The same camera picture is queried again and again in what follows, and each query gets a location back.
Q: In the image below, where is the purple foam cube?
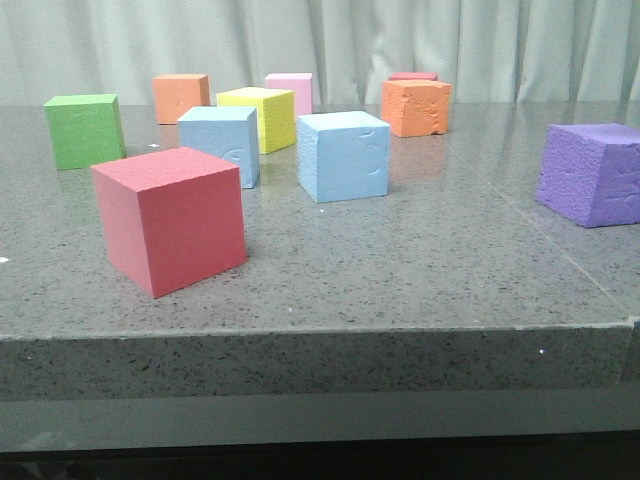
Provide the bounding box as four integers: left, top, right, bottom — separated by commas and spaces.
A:
535, 123, 639, 228

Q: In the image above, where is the green foam cube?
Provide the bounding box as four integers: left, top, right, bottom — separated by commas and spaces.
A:
44, 94, 126, 170

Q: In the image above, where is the large red foam cube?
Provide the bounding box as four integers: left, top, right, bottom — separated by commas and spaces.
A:
91, 147, 246, 298

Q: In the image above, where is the smooth light blue foam cube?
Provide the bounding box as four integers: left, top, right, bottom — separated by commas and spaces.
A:
177, 106, 260, 189

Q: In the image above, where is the rough light blue foam cube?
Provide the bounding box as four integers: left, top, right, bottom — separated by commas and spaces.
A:
297, 111, 390, 203

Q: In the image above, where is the yellow foam cube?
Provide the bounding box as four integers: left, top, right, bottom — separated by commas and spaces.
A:
216, 87, 297, 154

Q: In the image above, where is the rough orange foam cube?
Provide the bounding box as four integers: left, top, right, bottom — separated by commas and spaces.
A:
381, 80, 452, 137

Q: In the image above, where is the grey pleated curtain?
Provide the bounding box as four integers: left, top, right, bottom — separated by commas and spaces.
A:
1, 1, 639, 105

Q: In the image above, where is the smooth orange foam cube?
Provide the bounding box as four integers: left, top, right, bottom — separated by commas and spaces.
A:
152, 74, 210, 125

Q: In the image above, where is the pink foam cube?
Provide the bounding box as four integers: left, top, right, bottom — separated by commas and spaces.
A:
264, 72, 313, 115

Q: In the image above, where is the far red foam cube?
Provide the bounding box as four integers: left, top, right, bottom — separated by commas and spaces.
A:
389, 72, 438, 81

